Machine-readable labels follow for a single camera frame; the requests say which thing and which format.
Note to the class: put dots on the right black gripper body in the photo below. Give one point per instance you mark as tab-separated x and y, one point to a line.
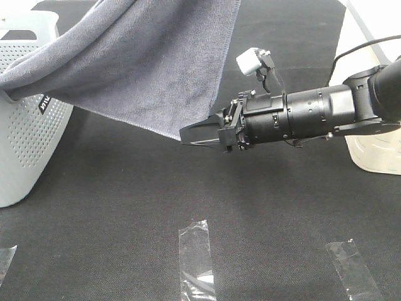
252	119

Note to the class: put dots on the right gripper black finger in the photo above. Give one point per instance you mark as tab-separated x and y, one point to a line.
204	133

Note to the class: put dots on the grey towel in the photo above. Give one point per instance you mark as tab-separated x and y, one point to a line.
154	64

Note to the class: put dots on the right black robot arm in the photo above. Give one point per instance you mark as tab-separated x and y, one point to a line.
366	103

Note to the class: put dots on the black table mat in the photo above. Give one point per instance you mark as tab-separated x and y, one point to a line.
103	220

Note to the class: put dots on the clear tape strip centre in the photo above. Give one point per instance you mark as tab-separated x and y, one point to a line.
195	263

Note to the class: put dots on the clear tape strip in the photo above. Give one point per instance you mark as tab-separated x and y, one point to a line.
352	271
195	263
6	257

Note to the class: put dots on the white plastic basket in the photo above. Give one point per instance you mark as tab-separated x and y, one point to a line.
366	21

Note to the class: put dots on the grey perforated laundry basket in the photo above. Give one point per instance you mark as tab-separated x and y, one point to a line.
31	127

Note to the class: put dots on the clear tape strip right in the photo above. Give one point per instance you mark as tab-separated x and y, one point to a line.
352	271

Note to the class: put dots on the clear tape strip left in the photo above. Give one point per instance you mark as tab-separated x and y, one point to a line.
6	257

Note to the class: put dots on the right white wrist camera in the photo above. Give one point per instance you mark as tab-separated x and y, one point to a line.
259	62

